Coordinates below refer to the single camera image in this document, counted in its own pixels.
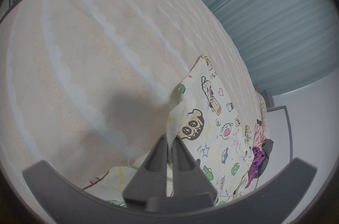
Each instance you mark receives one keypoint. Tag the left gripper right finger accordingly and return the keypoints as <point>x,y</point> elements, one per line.
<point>188,180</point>

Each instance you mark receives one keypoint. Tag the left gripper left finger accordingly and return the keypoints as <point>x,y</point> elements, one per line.
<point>152,170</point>

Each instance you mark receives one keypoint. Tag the white printed pyjama top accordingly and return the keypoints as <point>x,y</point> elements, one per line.
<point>211,122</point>

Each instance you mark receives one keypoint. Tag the bed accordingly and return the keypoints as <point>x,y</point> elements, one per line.
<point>92,45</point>

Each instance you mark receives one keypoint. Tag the purple satin garment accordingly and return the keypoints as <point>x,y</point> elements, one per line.
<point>257,164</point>

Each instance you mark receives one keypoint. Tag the pink garment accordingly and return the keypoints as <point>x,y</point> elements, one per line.
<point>259,135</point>

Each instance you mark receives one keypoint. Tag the black garment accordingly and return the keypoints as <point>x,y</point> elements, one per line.
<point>268,148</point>

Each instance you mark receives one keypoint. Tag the dark grey garment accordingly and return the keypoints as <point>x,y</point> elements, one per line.
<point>259,121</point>

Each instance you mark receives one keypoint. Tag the pale pink pillow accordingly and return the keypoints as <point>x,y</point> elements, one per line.
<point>262,106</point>

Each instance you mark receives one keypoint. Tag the grey bedside table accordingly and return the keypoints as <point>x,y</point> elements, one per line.
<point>268,97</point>

